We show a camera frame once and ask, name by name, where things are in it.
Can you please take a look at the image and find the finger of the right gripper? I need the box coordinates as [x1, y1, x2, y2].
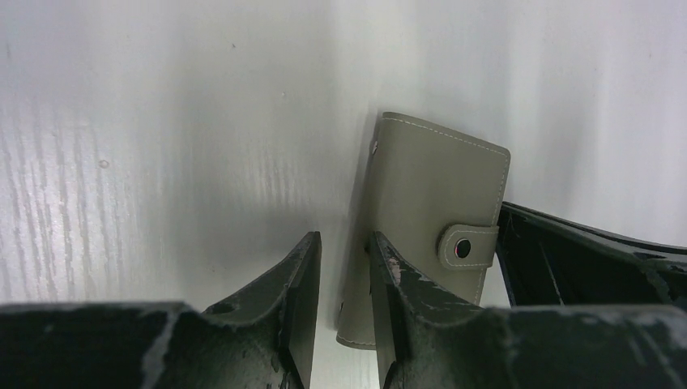
[496, 203, 686, 309]

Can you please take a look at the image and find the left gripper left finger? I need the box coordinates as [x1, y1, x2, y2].
[1, 232, 322, 388]

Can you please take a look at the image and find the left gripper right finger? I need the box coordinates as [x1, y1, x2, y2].
[369, 232, 686, 388]

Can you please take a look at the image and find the grey leather card holder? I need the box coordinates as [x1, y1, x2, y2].
[336, 112, 510, 350]

